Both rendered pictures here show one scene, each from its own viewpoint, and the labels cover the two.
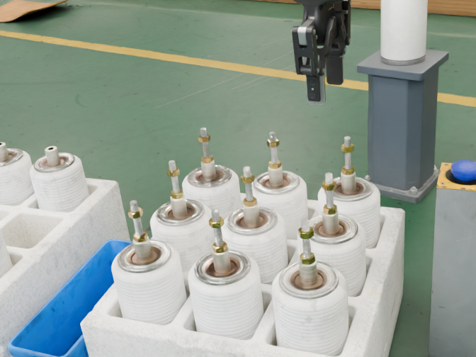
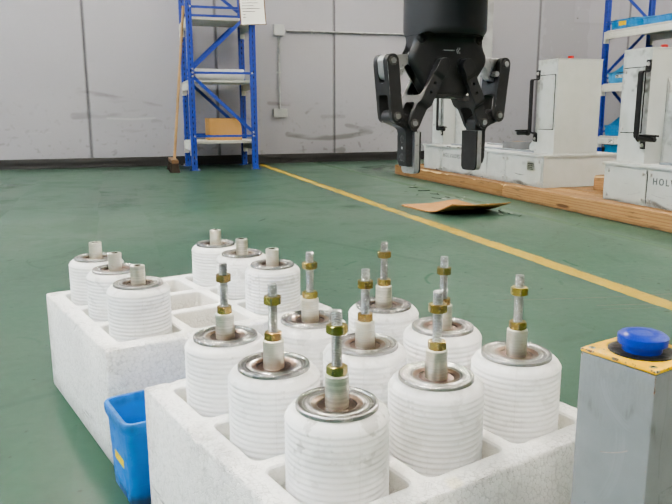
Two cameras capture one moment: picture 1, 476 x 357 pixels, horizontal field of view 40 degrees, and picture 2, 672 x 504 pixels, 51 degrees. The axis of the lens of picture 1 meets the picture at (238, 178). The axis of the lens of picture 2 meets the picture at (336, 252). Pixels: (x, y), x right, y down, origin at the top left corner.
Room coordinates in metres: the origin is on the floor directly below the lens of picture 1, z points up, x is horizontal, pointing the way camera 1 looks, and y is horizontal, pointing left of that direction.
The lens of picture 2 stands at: (0.17, -0.39, 0.51)
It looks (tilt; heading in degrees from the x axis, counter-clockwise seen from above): 11 degrees down; 32
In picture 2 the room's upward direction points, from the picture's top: straight up
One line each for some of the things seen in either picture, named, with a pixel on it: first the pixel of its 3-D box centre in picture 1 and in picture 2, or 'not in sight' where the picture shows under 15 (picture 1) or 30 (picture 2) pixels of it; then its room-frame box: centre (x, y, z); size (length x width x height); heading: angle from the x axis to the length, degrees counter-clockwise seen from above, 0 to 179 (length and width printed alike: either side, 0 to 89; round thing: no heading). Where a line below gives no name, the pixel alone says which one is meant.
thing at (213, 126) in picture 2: not in sight; (223, 128); (5.22, 4.07, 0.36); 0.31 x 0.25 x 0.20; 140
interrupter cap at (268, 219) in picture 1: (252, 221); (364, 345); (0.82, -0.01, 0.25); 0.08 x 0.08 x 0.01
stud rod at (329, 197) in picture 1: (329, 197); (437, 327); (0.78, -0.12, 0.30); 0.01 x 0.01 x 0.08
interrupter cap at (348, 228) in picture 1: (331, 229); (436, 376); (0.78, -0.12, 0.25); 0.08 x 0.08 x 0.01
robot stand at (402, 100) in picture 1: (401, 123); not in sight; (1.32, -0.37, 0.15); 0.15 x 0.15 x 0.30; 50
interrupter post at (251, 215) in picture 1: (251, 213); (365, 334); (0.82, -0.01, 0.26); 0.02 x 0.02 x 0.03
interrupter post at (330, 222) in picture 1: (330, 221); (436, 364); (0.78, -0.12, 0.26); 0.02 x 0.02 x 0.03
